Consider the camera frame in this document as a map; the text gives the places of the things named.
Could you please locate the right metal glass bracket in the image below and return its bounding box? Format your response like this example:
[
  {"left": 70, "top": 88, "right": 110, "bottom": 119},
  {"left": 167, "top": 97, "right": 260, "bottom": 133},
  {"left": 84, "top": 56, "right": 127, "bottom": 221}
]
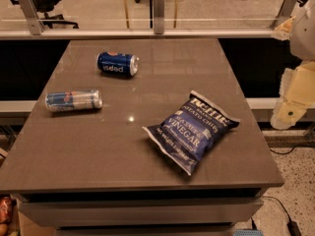
[{"left": 270, "top": 0, "right": 297, "bottom": 29}]

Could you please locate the glass railing panel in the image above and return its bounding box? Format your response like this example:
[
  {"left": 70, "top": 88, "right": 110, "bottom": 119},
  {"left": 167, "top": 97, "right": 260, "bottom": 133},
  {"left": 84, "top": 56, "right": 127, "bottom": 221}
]
[{"left": 0, "top": 0, "right": 296, "bottom": 31}]

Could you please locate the centre metal glass bracket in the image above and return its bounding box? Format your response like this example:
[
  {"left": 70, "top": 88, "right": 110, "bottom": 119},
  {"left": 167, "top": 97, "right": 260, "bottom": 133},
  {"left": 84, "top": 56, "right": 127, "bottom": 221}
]
[{"left": 153, "top": 0, "right": 164, "bottom": 34}]

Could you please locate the grey table drawer cabinet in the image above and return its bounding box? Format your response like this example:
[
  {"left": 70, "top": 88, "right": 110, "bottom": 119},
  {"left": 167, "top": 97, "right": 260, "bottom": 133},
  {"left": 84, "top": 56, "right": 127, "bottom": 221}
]
[{"left": 20, "top": 198, "right": 263, "bottom": 229}]

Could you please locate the red snack bag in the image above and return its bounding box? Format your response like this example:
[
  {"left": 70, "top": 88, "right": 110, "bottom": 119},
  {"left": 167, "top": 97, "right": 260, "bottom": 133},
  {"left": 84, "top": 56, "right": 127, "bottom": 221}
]
[{"left": 0, "top": 197, "right": 13, "bottom": 223}]

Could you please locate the black floor cable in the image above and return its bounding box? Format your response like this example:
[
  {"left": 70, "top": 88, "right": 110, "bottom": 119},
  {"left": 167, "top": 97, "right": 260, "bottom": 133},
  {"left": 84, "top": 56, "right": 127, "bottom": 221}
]
[{"left": 250, "top": 143, "right": 315, "bottom": 236}]

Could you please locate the Red Bull can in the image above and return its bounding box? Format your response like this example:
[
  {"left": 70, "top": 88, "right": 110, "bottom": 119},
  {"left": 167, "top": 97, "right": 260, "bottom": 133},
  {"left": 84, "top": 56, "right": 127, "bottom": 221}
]
[{"left": 45, "top": 89, "right": 102, "bottom": 112}]

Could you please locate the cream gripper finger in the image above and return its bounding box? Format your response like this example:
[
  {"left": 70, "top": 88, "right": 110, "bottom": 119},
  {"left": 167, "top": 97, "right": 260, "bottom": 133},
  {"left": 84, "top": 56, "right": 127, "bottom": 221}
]
[
  {"left": 271, "top": 62, "right": 315, "bottom": 130},
  {"left": 271, "top": 17, "right": 295, "bottom": 40}
]

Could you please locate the metal glass bracket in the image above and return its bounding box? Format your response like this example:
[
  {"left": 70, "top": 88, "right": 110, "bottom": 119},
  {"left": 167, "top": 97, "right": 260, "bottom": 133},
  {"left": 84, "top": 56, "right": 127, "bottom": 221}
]
[
  {"left": 270, "top": 0, "right": 297, "bottom": 29},
  {"left": 153, "top": 0, "right": 164, "bottom": 34},
  {"left": 18, "top": 0, "right": 43, "bottom": 35}
]

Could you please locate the blue Pepsi can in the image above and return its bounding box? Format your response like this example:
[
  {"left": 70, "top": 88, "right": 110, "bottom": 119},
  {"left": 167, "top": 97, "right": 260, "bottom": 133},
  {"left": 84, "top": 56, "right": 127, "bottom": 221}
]
[{"left": 96, "top": 52, "right": 140, "bottom": 77}]

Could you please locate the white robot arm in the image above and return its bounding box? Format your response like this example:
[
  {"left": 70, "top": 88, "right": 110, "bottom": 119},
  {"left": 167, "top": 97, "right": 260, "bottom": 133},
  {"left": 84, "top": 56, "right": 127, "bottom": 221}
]
[{"left": 271, "top": 0, "right": 315, "bottom": 130}]

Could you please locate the blue kettle chips bag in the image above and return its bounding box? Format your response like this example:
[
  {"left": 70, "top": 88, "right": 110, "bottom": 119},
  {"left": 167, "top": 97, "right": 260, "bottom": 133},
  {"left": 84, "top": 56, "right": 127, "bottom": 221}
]
[{"left": 144, "top": 90, "right": 240, "bottom": 176}]

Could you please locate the left metal glass bracket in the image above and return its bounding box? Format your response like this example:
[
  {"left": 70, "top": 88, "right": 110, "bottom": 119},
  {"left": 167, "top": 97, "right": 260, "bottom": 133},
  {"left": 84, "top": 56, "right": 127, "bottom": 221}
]
[{"left": 18, "top": 0, "right": 43, "bottom": 35}]

